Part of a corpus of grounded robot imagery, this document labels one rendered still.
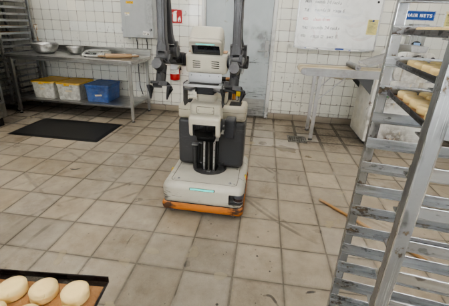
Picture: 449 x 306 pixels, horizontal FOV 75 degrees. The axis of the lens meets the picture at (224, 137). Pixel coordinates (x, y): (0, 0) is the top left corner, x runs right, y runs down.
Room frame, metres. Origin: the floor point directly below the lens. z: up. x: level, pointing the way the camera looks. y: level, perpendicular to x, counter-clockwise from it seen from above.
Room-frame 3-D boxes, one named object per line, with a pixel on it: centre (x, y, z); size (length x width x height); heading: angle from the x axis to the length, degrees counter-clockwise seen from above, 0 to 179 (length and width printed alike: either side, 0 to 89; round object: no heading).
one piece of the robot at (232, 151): (2.31, 0.10, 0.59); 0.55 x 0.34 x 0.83; 83
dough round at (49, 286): (0.42, 0.33, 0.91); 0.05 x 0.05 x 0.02
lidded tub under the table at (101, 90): (4.48, 1.90, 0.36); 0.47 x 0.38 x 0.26; 175
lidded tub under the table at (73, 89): (4.53, 2.35, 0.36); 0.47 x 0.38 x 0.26; 173
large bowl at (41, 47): (4.56, 2.75, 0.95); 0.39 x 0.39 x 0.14
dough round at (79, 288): (0.41, 0.27, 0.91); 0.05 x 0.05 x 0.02
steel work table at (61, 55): (4.51, 2.20, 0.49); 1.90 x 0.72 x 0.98; 83
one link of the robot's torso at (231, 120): (2.05, 0.07, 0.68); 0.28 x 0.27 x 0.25; 83
